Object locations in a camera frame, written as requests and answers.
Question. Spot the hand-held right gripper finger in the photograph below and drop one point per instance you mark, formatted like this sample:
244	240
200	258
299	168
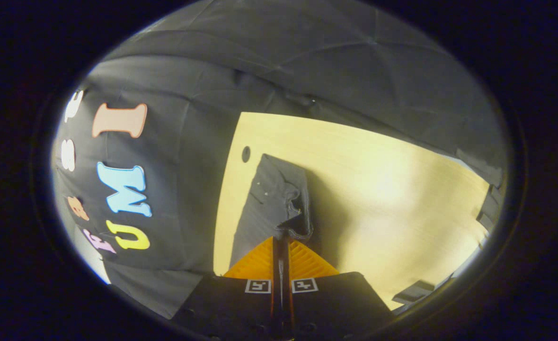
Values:
287	284
278	284

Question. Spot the black jeans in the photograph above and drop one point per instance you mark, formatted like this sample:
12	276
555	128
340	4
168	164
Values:
269	189

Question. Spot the dark object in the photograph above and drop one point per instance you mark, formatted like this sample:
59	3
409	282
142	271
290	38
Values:
489	208
413	291

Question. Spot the black backdrop cloth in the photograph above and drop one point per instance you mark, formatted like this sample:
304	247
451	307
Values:
189	189

